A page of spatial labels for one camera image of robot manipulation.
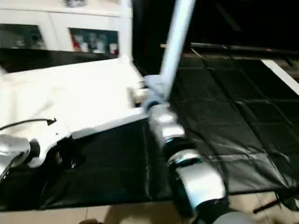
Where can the white plastic table top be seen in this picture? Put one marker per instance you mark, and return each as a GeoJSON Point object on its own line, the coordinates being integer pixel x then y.
{"type": "Point", "coordinates": [70, 93]}

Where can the white plastic table leg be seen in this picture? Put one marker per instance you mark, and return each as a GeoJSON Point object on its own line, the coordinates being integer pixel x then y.
{"type": "Point", "coordinates": [175, 42]}
{"type": "Point", "coordinates": [125, 28]}

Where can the black work mat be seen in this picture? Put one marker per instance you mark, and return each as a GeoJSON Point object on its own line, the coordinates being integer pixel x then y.
{"type": "Point", "coordinates": [224, 107]}

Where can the red bottle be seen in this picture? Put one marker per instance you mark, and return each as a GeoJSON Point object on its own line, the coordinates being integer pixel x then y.
{"type": "Point", "coordinates": [75, 45]}

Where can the black flat bar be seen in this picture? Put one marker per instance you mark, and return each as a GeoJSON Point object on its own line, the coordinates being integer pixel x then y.
{"type": "Point", "coordinates": [243, 47]}

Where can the white cabinet with glass doors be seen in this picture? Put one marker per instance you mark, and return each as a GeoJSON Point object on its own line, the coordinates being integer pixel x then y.
{"type": "Point", "coordinates": [60, 23]}

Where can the black bundle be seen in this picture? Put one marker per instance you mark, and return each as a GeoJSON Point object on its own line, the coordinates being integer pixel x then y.
{"type": "Point", "coordinates": [74, 3]}

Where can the white board strip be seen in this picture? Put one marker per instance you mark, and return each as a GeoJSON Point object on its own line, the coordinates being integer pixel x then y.
{"type": "Point", "coordinates": [282, 74]}

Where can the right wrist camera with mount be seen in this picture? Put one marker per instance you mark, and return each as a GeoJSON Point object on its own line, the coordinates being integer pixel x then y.
{"type": "Point", "coordinates": [154, 86]}

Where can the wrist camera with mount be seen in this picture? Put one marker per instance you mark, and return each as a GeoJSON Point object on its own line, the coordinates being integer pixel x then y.
{"type": "Point", "coordinates": [49, 140]}
{"type": "Point", "coordinates": [154, 86]}

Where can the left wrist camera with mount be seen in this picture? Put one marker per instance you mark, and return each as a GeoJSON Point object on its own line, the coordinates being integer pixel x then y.
{"type": "Point", "coordinates": [49, 140]}

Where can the black metal frame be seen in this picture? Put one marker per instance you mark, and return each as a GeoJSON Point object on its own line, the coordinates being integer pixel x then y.
{"type": "Point", "coordinates": [278, 201]}

